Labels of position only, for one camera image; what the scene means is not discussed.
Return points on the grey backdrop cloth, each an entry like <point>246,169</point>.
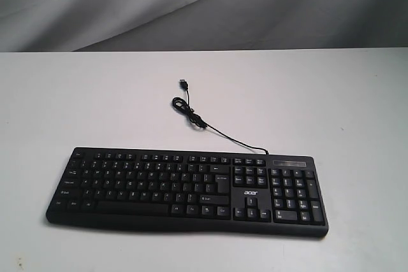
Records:
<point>177,25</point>

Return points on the black Acer keyboard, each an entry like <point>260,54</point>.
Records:
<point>182,191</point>

